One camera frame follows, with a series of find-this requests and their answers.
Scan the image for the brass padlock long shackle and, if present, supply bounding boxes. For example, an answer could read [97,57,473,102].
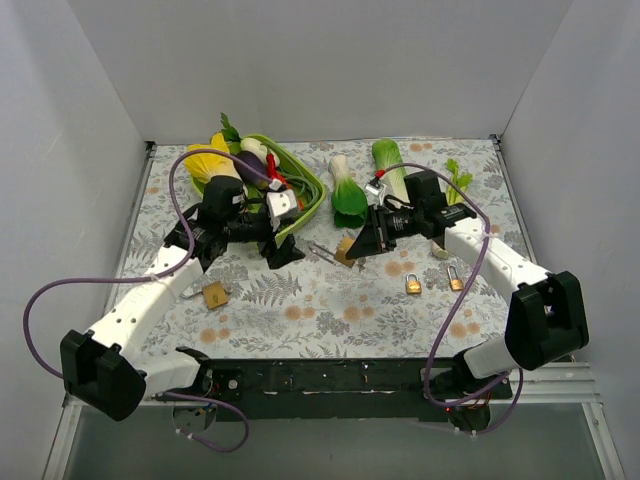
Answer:
[311,237,355,268]

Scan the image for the small brass padlock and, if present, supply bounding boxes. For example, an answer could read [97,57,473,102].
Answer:
[405,273,423,295]

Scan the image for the large brass padlock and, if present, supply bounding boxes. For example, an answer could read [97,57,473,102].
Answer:
[180,281,230,310]

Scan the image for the tiny brass padlock with key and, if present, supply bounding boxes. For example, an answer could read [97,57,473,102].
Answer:
[446,265,464,292]

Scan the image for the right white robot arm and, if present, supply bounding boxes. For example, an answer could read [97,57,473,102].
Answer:
[346,167,589,400]

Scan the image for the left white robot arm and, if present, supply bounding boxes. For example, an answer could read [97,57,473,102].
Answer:
[60,176,304,421]

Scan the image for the celery stalk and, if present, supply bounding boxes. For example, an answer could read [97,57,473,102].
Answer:
[430,158,474,259]

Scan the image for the bok choy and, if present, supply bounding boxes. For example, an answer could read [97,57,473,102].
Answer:
[329,154,368,229]

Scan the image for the purple eggplant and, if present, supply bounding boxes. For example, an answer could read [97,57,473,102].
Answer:
[235,151,268,190]

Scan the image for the green long beans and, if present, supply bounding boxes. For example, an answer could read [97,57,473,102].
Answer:
[257,136,322,214]

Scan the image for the green plastic basket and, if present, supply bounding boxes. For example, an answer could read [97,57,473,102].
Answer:
[185,127,326,243]

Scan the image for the red chili pepper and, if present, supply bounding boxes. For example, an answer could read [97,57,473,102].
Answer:
[266,153,304,211]

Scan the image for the floral table mat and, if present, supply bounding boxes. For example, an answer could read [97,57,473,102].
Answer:
[122,138,530,359]

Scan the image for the green napa cabbage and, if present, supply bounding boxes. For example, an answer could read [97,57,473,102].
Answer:
[372,138,409,202]

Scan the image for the yellow napa cabbage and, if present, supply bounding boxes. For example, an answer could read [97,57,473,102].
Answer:
[184,132,241,185]

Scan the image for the white radish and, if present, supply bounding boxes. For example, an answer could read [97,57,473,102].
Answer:
[240,137,268,156]

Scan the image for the green leafy herb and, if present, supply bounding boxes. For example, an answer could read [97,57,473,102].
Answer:
[220,112,242,143]

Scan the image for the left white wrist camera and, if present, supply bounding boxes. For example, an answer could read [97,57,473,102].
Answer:
[266,189,299,219]

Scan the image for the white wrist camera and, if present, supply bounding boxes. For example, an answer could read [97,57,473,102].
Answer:
[364,170,386,201]
[266,189,299,219]

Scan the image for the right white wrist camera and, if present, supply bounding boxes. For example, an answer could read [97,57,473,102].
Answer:
[364,170,386,201]

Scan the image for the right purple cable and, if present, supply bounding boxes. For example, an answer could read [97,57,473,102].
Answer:
[374,162,525,435]

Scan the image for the purple cable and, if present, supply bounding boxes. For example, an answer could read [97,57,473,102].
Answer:
[22,152,281,454]
[374,162,525,435]

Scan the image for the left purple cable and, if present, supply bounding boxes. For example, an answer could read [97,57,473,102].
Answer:
[22,152,281,454]

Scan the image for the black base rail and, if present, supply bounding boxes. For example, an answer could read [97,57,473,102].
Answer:
[154,357,516,421]

